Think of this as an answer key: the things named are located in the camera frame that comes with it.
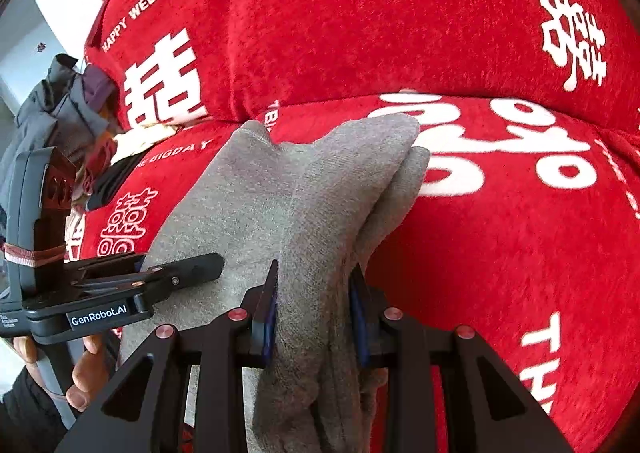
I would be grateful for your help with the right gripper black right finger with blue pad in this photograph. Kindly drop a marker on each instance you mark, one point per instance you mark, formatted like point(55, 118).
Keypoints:
point(445, 386)

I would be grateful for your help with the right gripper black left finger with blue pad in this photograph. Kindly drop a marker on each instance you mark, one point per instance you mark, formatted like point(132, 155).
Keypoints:
point(183, 390)

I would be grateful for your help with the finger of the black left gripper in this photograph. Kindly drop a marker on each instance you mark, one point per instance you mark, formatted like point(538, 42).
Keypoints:
point(184, 273)
point(108, 285)

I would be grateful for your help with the grey knit garment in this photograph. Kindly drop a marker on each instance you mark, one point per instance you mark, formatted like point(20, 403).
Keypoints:
point(315, 212)

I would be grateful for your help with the grey clothes pile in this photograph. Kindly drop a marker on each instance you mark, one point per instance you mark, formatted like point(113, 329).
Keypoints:
point(66, 110)

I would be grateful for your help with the person's left hand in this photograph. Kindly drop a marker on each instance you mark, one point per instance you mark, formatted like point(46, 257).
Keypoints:
point(89, 374)

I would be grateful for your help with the cream cloth beside quilt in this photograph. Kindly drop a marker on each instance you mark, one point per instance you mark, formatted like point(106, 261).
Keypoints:
point(140, 139)

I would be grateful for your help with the red bedspread white lettering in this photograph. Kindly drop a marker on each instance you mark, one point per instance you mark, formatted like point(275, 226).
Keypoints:
point(525, 227)

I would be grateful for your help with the red folded quilt white characters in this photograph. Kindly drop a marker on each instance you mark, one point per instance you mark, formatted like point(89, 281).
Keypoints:
point(175, 61)

